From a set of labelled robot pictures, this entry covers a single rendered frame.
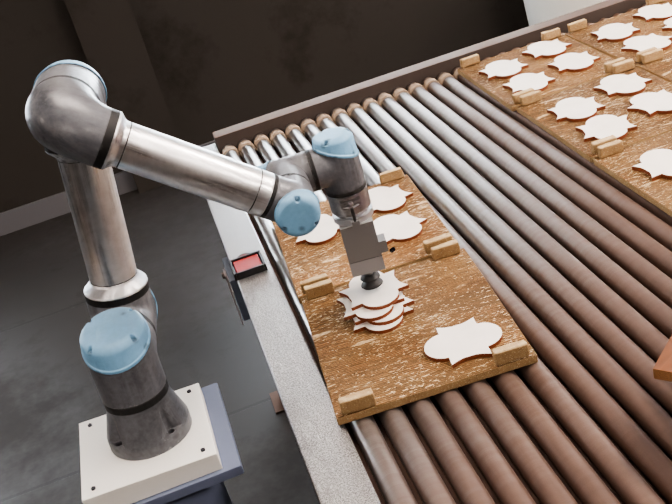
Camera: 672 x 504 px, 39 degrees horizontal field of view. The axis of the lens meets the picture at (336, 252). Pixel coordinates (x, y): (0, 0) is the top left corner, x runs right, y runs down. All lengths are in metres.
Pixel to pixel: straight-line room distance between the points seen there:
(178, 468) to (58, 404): 2.11
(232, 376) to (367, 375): 1.85
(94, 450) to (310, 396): 0.40
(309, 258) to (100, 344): 0.61
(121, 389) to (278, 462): 1.43
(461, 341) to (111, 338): 0.60
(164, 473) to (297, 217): 0.49
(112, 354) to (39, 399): 2.22
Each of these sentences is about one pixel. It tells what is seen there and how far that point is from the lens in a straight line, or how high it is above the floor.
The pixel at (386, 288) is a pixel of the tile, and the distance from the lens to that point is 1.79.
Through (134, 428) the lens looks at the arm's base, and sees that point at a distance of 1.67.
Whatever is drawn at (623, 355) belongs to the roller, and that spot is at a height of 0.91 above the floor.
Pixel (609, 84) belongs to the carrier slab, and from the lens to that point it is 2.57.
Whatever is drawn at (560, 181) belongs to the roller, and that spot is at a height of 0.92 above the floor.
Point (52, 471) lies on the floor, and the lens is 3.41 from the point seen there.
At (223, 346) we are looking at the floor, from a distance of 3.64.
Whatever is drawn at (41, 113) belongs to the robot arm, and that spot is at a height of 1.51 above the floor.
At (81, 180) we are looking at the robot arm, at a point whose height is 1.36.
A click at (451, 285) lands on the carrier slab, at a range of 1.82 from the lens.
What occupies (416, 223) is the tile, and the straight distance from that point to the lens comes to 2.05.
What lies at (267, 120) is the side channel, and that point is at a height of 0.95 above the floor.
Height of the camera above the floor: 1.90
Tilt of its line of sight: 28 degrees down
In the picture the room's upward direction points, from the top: 16 degrees counter-clockwise
